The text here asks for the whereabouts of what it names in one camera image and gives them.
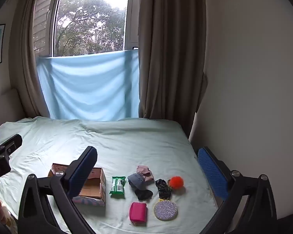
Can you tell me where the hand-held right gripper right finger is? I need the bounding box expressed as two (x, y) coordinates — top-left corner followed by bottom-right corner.
(197, 147), (277, 234)

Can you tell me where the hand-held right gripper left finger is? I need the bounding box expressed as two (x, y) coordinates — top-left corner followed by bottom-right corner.
(18, 146), (98, 234)

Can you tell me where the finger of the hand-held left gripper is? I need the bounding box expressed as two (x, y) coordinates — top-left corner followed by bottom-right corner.
(0, 134), (23, 158)

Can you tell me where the brown cardboard box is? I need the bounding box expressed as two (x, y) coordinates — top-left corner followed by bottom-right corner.
(47, 163), (106, 206)

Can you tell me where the orange fluffy pompom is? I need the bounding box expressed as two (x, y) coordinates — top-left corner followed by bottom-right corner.
(167, 176), (185, 189)

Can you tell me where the black printed scrunchie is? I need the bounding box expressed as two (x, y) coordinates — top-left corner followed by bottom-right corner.
(155, 178), (172, 199)

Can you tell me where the blue-grey fuzzy sock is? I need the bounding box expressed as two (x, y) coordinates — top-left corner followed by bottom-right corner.
(127, 173), (147, 191)

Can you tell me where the round silver glitter mirror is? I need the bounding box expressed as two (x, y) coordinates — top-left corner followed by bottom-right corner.
(153, 199), (178, 221)

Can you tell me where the plain black scrunchie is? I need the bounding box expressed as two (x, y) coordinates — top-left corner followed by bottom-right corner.
(134, 189), (154, 200)

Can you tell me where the pink zip pouch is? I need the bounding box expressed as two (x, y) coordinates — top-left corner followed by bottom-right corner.
(129, 202), (147, 223)

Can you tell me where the beige headboard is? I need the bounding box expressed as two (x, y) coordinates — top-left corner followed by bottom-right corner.
(0, 88), (23, 127)

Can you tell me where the green wet wipes packet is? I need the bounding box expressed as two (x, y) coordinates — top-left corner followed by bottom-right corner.
(109, 176), (126, 195)

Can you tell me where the pale green bed sheet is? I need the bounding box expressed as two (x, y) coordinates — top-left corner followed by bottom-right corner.
(0, 116), (219, 234)

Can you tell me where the pink crumpled cloth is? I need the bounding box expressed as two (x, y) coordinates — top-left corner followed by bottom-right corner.
(136, 165), (155, 182)

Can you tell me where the beige curtain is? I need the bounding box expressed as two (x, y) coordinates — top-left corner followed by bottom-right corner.
(12, 0), (66, 118)
(138, 0), (208, 142)

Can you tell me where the light blue hanging cloth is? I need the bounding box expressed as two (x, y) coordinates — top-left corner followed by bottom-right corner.
(36, 49), (140, 122)

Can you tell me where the louvred window shutter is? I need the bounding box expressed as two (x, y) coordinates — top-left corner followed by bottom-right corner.
(33, 0), (56, 54)

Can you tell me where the window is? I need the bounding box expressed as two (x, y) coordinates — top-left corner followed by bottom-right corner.
(33, 0), (140, 58)

